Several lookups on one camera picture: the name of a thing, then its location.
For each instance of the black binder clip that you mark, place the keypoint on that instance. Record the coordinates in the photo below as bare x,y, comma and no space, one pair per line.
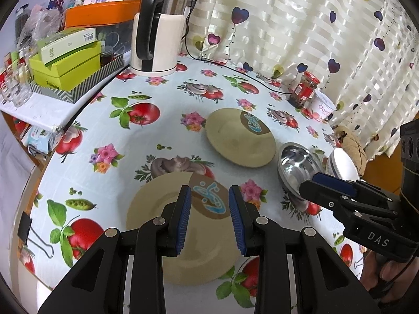
24,227

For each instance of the black and white zigzag box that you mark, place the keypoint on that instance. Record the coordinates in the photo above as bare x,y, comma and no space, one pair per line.
75,93

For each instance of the blue and white packet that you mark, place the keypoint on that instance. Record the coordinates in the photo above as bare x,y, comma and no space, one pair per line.
39,139

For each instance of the white yogurt tub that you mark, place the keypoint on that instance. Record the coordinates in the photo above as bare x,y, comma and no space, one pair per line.
322,108

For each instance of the red-lidded sauce jar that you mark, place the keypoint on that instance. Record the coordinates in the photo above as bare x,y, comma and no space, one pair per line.
302,91

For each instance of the white and black electric kettle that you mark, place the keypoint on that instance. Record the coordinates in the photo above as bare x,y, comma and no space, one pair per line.
163,39

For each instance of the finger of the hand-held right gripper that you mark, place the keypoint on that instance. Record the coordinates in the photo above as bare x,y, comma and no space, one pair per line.
322,196
332,180

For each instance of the wooden cabinet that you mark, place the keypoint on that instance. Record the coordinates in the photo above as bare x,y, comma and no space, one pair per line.
379,173

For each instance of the brown burlap sack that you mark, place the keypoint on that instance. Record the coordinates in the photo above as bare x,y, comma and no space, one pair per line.
352,147

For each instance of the lime green box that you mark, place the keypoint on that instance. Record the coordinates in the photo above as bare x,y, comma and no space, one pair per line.
65,72

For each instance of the cream heart-print curtain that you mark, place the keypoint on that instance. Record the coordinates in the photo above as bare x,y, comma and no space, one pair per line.
294,23

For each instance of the person's right hand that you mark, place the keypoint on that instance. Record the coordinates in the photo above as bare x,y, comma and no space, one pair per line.
388,273

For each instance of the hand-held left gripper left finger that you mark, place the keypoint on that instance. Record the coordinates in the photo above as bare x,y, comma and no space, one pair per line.
183,219

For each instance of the pale green and white box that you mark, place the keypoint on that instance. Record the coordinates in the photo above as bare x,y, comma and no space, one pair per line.
65,44

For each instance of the vegetable-print tablecloth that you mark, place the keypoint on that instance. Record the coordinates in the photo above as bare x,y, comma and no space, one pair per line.
131,144

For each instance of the clear glass cup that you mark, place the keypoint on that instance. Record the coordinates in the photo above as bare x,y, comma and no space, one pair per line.
16,88

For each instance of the stainless steel bowl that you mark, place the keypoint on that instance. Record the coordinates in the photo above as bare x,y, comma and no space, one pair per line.
294,163

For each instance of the clear plastic bag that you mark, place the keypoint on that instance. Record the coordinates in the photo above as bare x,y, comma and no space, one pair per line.
42,23

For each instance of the orange box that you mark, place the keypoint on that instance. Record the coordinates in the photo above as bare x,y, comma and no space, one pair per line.
104,11

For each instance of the beige plate with brown emblem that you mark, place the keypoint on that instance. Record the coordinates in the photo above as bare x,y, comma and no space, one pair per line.
147,209
229,140

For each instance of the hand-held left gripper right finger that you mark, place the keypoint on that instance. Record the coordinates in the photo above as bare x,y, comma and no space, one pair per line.
235,219

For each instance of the white shelf board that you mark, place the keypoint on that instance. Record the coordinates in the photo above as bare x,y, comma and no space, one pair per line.
42,111

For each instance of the small white blue-striped bowl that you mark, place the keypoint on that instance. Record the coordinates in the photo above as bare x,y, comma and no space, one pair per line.
343,166

